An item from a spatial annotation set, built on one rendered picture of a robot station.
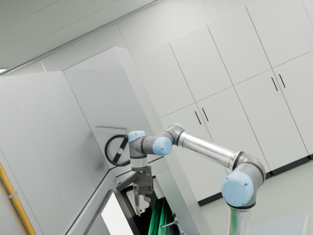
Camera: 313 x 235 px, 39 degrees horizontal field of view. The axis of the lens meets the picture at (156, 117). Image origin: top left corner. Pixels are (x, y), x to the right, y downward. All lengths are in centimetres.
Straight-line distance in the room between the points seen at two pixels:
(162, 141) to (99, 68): 125
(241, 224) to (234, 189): 17
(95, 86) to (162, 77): 277
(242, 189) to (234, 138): 414
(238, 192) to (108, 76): 154
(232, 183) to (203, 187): 424
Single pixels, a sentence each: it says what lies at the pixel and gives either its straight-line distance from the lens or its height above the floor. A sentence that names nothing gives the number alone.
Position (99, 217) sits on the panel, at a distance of 237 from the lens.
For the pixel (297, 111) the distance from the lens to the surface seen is 586.
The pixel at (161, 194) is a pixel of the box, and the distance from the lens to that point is 314.
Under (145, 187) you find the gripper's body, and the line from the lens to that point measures 193.
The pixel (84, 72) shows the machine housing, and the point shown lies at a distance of 297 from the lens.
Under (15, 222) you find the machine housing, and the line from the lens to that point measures 166.
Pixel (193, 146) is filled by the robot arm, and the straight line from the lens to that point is 187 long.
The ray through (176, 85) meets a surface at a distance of 565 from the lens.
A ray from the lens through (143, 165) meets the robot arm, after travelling 190.
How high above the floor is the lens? 187
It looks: 5 degrees down
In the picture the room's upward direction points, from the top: 25 degrees counter-clockwise
